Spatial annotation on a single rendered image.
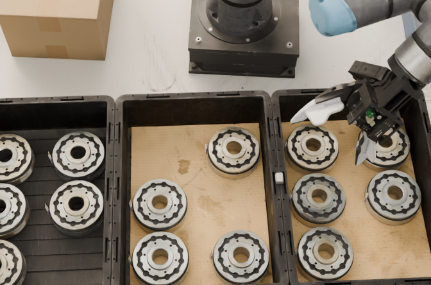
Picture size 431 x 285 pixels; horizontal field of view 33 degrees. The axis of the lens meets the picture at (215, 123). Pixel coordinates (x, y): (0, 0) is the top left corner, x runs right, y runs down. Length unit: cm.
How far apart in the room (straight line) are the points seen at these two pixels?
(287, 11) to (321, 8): 59
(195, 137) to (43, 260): 38
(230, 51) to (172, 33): 21
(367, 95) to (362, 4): 14
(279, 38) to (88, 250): 64
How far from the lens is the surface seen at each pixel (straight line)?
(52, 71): 177
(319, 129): 149
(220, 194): 144
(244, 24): 164
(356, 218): 145
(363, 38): 183
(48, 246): 143
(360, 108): 120
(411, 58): 116
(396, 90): 116
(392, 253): 144
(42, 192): 147
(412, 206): 145
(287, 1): 174
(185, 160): 147
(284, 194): 134
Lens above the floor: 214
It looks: 60 degrees down
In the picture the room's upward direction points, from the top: 2 degrees clockwise
